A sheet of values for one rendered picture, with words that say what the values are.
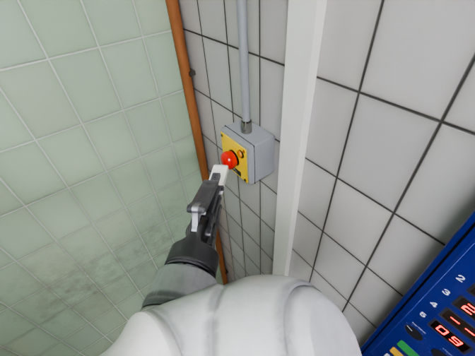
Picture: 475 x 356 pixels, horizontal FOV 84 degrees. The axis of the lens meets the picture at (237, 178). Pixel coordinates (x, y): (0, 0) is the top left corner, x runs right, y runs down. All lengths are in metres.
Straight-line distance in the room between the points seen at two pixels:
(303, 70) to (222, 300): 0.33
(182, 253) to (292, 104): 0.28
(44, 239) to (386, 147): 0.85
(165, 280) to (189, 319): 0.19
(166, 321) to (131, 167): 0.68
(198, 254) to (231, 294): 0.21
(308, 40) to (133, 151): 0.57
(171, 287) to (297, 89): 0.33
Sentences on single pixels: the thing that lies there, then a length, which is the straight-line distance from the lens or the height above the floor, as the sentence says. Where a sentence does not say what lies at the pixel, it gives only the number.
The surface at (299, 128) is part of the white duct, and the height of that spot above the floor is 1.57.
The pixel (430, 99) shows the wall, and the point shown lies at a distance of 0.36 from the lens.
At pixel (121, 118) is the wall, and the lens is 0.76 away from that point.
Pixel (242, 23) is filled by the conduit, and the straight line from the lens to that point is 0.47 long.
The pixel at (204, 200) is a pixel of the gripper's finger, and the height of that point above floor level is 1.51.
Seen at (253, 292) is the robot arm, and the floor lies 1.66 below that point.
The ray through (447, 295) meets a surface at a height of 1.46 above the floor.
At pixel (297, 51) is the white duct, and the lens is 0.42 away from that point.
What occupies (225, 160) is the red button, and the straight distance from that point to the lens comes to 0.55.
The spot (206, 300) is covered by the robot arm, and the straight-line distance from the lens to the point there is 0.18.
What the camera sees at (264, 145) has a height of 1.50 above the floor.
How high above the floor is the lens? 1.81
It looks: 42 degrees down
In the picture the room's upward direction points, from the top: 5 degrees counter-clockwise
